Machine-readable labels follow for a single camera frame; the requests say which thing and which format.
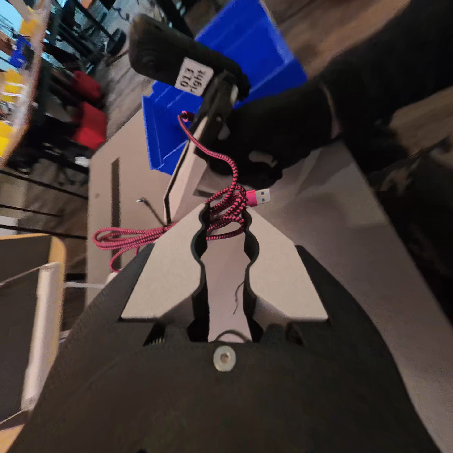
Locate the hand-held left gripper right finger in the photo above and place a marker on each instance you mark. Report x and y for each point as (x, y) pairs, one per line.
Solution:
(286, 283)

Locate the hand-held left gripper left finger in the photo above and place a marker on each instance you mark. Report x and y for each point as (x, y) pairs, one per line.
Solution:
(162, 283)

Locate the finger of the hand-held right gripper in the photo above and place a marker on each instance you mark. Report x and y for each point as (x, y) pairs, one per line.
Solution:
(187, 166)

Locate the person's right forearm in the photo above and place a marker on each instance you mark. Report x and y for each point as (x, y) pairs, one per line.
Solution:
(382, 70)

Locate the person's right hand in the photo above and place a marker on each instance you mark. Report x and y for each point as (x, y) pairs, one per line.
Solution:
(276, 134)

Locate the black thread scrap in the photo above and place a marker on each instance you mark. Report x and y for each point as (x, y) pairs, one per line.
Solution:
(235, 300)

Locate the red plastic bin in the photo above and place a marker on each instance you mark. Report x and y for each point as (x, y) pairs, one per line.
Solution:
(88, 127)
(86, 85)

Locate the wooden workbench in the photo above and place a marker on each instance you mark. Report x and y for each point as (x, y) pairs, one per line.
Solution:
(33, 95)

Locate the yellow plastic bin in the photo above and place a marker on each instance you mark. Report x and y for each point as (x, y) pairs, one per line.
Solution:
(14, 86)
(29, 27)
(5, 138)

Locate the small blue plastic bin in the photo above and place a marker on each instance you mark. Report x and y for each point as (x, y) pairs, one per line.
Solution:
(20, 53)

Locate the camouflage trousers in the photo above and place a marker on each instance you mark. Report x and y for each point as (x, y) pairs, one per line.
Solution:
(424, 212)

